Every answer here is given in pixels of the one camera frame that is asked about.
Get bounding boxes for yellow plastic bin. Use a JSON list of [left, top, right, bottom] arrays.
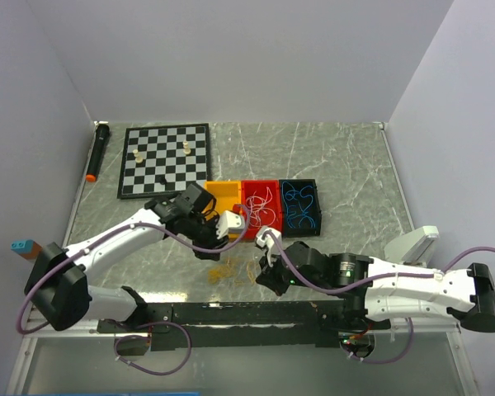
[[204, 181, 243, 219]]

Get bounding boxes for cream chess piece right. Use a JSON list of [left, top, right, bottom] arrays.
[[182, 140, 191, 155]]

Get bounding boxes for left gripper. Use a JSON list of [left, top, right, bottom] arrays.
[[183, 213, 229, 262]]

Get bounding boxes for blue cable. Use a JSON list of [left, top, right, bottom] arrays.
[[280, 181, 317, 229]]

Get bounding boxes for grey white wall bracket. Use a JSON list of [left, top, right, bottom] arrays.
[[384, 225, 440, 267]]

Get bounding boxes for cream chess piece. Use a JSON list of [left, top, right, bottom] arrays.
[[182, 140, 191, 155], [133, 149, 144, 163]]

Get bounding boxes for toy brick structure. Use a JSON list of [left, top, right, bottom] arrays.
[[11, 239, 42, 262]]

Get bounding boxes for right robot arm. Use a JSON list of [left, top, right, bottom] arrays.
[[256, 235, 495, 333]]

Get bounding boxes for black plastic bin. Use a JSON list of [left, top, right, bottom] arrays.
[[279, 179, 322, 238]]

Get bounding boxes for cream chess piece left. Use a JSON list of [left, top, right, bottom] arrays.
[[133, 149, 144, 163]]

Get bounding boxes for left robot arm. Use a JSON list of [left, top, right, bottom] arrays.
[[25, 183, 229, 332]]

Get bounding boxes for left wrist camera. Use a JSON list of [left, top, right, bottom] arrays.
[[215, 210, 246, 241]]

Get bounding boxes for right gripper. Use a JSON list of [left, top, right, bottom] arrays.
[[257, 244, 326, 296]]

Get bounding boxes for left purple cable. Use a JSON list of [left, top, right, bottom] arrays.
[[16, 203, 251, 375]]

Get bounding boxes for red plastic bin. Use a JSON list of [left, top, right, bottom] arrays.
[[241, 180, 283, 241]]

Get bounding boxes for black white chessboard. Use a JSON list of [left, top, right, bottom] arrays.
[[117, 124, 212, 200]]

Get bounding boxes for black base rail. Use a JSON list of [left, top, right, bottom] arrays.
[[97, 299, 391, 351]]

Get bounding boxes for black marker orange cap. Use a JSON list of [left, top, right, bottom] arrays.
[[85, 124, 111, 182]]

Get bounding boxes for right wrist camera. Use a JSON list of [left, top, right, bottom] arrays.
[[255, 225, 281, 250]]

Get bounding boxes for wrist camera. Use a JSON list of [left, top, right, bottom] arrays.
[[255, 225, 281, 250], [215, 210, 246, 241]]

